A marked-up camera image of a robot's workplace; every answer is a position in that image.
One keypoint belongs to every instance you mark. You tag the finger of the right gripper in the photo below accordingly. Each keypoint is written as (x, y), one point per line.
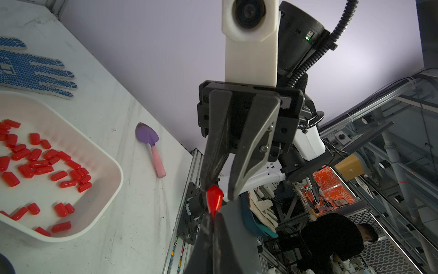
(218, 145)
(255, 142)

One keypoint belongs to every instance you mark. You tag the red screw sleeve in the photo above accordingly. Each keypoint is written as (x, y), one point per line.
(214, 198)

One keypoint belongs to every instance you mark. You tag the white plastic tray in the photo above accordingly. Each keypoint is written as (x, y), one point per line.
(55, 182)

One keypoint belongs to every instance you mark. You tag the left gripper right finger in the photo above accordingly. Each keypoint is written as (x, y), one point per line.
(234, 247)

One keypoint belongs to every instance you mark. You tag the person in black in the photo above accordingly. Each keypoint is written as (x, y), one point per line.
(333, 236)

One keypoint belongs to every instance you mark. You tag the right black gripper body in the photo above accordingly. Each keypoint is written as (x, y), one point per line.
(287, 121)

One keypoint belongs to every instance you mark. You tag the blue dotted work glove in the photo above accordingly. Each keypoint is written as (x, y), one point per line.
(29, 72)

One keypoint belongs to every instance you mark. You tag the aluminium mounting rail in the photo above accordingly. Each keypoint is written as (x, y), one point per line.
(188, 219)

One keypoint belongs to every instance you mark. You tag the black round screw base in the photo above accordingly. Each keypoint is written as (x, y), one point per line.
(5, 266)

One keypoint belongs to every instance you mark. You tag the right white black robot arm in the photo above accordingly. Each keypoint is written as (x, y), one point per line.
(302, 42)

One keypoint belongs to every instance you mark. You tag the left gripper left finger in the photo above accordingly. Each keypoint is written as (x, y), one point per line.
(201, 259)

